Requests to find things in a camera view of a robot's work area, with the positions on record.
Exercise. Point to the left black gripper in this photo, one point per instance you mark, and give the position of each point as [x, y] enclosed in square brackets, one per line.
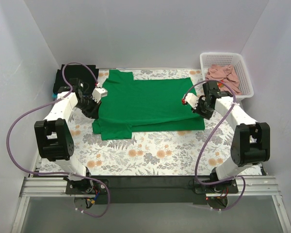
[91, 111]

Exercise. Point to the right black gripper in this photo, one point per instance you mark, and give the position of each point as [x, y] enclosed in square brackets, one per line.
[202, 111]

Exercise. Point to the green t shirt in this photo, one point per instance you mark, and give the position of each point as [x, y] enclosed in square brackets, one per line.
[143, 106]

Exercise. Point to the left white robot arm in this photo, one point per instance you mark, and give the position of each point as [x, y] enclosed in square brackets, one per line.
[54, 140]

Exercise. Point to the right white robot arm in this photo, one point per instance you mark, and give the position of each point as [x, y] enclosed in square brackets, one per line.
[251, 140]

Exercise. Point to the folded black t shirt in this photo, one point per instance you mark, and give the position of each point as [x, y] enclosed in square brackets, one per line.
[73, 72]

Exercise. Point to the pink t shirt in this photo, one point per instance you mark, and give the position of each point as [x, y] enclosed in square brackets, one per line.
[225, 74]

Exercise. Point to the white plastic basket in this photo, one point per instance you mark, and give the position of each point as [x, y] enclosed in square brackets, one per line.
[227, 58]

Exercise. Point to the floral table mat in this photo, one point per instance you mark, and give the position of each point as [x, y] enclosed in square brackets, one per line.
[152, 153]

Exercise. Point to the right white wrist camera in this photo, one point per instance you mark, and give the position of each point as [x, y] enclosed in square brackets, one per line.
[190, 99]

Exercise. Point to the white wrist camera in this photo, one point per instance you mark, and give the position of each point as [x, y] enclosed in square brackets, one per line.
[190, 99]
[98, 93]

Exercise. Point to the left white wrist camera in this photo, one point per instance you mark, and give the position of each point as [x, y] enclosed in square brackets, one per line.
[98, 93]

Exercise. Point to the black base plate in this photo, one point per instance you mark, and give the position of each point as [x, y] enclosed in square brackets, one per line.
[148, 189]

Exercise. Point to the aluminium frame rail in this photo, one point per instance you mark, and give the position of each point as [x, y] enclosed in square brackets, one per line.
[53, 185]

